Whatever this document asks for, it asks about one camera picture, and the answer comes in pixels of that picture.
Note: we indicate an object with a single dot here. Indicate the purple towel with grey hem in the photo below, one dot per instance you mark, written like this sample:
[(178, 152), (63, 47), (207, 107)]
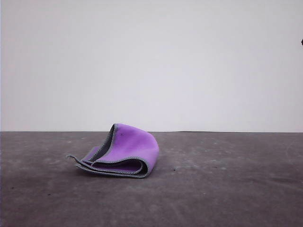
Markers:
[(135, 146)]

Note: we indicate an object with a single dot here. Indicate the grey table cloth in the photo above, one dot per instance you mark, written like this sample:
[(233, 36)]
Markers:
[(47, 201)]

